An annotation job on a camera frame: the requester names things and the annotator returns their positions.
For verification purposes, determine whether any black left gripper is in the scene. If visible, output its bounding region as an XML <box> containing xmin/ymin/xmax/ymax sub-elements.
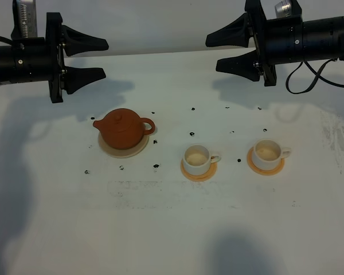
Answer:
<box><xmin>11</xmin><ymin>12</ymin><xmax>109</xmax><ymax>104</ymax></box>

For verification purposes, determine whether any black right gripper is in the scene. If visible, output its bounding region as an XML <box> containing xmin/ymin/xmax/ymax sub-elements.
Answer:
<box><xmin>205</xmin><ymin>1</ymin><xmax>303</xmax><ymax>87</ymax></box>

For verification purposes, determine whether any brown clay teapot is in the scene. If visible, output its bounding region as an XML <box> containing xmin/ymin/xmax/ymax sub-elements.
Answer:
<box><xmin>93</xmin><ymin>108</ymin><xmax>156</xmax><ymax>150</ymax></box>

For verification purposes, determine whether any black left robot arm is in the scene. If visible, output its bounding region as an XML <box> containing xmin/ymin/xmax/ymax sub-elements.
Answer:
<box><xmin>0</xmin><ymin>13</ymin><xmax>109</xmax><ymax>103</ymax></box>

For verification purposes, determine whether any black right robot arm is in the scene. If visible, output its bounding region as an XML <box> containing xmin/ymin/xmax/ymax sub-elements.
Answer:
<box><xmin>205</xmin><ymin>1</ymin><xmax>344</xmax><ymax>87</ymax></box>

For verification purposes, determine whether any beige round teapot coaster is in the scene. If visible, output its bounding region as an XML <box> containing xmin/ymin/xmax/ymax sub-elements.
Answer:
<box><xmin>98</xmin><ymin>133</ymin><xmax>149</xmax><ymax>159</ymax></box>

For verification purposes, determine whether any white teacup right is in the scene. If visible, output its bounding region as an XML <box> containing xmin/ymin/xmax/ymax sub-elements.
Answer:
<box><xmin>253</xmin><ymin>139</ymin><xmax>292</xmax><ymax>170</ymax></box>

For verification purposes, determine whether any white teacup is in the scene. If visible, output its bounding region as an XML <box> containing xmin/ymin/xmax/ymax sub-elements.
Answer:
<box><xmin>253</xmin><ymin>139</ymin><xmax>292</xmax><ymax>170</ymax></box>
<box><xmin>182</xmin><ymin>144</ymin><xmax>221</xmax><ymax>176</ymax></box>

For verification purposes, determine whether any orange coaster right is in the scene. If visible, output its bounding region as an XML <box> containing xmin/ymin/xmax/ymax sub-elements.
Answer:
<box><xmin>247</xmin><ymin>147</ymin><xmax>285</xmax><ymax>176</ymax></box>

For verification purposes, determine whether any orange coaster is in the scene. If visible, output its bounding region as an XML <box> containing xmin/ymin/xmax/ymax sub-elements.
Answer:
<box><xmin>180</xmin><ymin>161</ymin><xmax>218</xmax><ymax>182</ymax></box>
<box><xmin>247</xmin><ymin>147</ymin><xmax>285</xmax><ymax>176</ymax></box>

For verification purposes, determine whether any white teacup left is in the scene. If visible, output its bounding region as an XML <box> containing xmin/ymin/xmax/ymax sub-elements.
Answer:
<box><xmin>182</xmin><ymin>144</ymin><xmax>221</xmax><ymax>176</ymax></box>

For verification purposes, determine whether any orange coaster left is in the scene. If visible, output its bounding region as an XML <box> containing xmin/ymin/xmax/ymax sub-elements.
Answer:
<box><xmin>180</xmin><ymin>161</ymin><xmax>218</xmax><ymax>182</ymax></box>

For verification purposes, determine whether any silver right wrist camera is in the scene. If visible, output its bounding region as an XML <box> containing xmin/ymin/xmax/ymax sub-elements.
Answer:
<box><xmin>275</xmin><ymin>0</ymin><xmax>292</xmax><ymax>18</ymax></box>

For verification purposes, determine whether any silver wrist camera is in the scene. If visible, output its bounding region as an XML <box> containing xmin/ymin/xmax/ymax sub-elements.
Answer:
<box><xmin>11</xmin><ymin>0</ymin><xmax>37</xmax><ymax>39</ymax></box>
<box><xmin>275</xmin><ymin>0</ymin><xmax>292</xmax><ymax>18</ymax></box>

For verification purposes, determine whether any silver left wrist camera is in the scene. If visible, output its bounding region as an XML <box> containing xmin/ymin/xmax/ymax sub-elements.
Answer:
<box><xmin>11</xmin><ymin>0</ymin><xmax>37</xmax><ymax>39</ymax></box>

